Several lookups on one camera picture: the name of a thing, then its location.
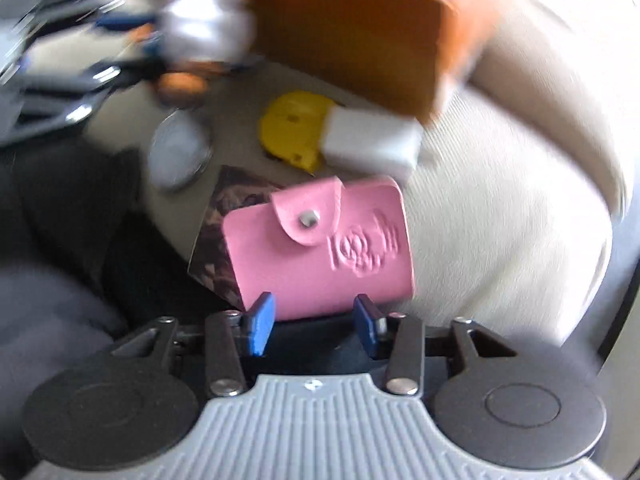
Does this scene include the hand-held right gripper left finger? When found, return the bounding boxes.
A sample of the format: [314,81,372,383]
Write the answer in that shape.
[111,292,277,397]

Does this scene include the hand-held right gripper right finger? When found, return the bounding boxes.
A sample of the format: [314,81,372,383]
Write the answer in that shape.
[352,294,519,397]

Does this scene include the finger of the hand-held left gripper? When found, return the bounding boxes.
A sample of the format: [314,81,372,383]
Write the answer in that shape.
[15,52,168,128]
[0,0,161,41]

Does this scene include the brown-capped mushroom toy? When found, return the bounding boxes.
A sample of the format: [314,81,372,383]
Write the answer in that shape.
[150,0,258,108]

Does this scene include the pink snap card wallet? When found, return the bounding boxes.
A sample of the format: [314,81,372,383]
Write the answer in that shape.
[220,176,416,322]

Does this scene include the white rectangular case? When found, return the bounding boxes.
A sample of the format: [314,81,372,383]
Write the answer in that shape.
[320,106,425,183]

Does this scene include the yellow plastic toy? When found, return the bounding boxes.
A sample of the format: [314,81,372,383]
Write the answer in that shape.
[257,91,335,173]

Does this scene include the orange cardboard box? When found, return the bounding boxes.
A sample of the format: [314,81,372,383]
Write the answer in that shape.
[122,0,498,127]

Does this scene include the dark patterned card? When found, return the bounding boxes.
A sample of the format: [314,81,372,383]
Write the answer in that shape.
[187,165,286,313]

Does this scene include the round silver mirror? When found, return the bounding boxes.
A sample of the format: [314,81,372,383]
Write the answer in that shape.
[147,111,215,192]

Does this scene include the dark cloth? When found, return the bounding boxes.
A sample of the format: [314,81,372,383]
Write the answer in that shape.
[0,142,236,361]

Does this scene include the beige fabric sofa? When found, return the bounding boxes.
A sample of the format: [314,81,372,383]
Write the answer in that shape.
[85,0,640,348]

